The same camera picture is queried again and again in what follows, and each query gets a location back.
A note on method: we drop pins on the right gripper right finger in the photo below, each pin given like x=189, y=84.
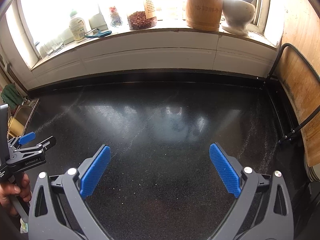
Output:
x=241, y=184

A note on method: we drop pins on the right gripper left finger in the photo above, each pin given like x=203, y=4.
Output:
x=79, y=183

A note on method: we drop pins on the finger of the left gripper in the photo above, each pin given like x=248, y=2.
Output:
x=17, y=142
x=40, y=148

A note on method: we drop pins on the steel kitchen sink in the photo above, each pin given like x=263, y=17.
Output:
x=24, y=113

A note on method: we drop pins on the left hand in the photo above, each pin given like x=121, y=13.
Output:
x=8, y=189

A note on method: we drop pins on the yellow cup in sink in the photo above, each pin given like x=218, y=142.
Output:
x=15, y=128

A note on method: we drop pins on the green cloth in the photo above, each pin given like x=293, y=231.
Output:
x=11, y=96

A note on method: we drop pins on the clear drinking glasses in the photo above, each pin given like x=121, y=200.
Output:
x=50, y=47

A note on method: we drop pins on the white sauce bottle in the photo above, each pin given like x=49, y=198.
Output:
x=77, y=27

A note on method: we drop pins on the small spice bottle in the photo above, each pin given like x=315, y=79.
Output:
x=115, y=17

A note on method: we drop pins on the jar of dried chili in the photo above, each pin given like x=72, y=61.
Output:
x=141, y=20

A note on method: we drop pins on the white stone mortar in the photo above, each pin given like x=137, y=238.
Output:
x=238, y=14

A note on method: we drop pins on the wooden utensil holder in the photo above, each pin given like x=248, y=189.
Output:
x=204, y=14

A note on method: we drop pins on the black wire board rack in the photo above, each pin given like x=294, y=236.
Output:
x=301, y=83

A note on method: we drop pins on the blue handled scissors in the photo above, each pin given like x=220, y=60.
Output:
x=97, y=33

